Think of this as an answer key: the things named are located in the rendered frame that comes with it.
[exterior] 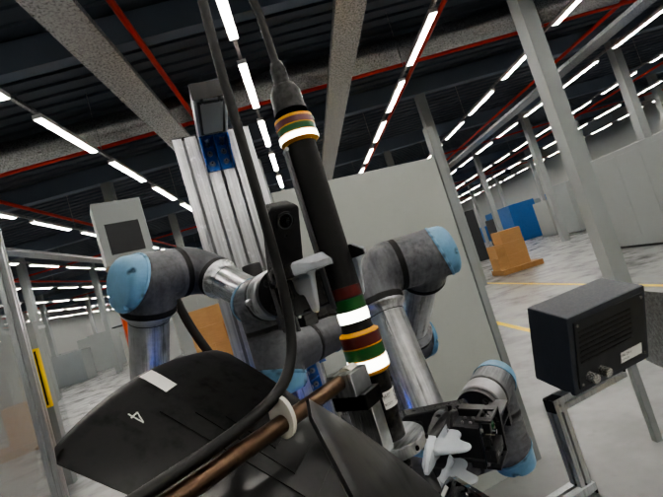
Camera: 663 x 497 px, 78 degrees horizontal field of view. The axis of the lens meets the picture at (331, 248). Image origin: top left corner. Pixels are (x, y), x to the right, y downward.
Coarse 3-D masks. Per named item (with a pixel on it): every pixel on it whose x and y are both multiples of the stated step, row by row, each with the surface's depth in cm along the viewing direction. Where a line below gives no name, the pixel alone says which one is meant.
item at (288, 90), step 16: (272, 64) 45; (272, 80) 45; (288, 80) 45; (272, 96) 44; (288, 96) 44; (288, 112) 47; (384, 384) 42; (384, 400) 42; (400, 416) 43; (400, 432) 42
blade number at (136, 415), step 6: (126, 408) 35; (132, 408) 36; (138, 408) 36; (120, 414) 35; (126, 414) 35; (132, 414) 35; (138, 414) 35; (144, 414) 35; (150, 414) 36; (126, 420) 34; (132, 420) 34; (138, 420) 35; (144, 420) 35; (150, 420) 35; (138, 426) 34; (144, 426) 34
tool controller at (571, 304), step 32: (576, 288) 104; (608, 288) 100; (640, 288) 97; (544, 320) 95; (576, 320) 90; (608, 320) 94; (640, 320) 98; (544, 352) 98; (576, 352) 91; (608, 352) 95; (640, 352) 99; (576, 384) 92
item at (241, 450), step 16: (336, 384) 38; (304, 400) 35; (320, 400) 35; (304, 416) 34; (256, 432) 30; (272, 432) 31; (240, 448) 28; (256, 448) 29; (208, 464) 27; (224, 464) 27; (240, 464) 28; (192, 480) 25; (208, 480) 26; (160, 496) 24; (176, 496) 24; (192, 496) 25
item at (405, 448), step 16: (352, 384) 38; (368, 384) 40; (336, 400) 40; (352, 400) 39; (368, 400) 39; (352, 416) 41; (368, 416) 40; (384, 416) 41; (368, 432) 40; (384, 432) 40; (416, 432) 42; (400, 448) 40; (416, 448) 40
